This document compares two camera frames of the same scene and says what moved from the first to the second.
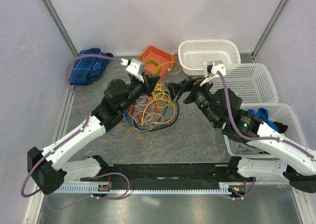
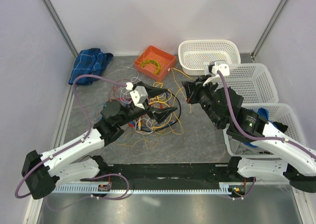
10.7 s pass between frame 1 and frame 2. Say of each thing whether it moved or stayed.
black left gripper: moved
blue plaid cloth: stayed
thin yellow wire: moved
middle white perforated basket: stayed
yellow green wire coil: stayed
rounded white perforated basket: stayed
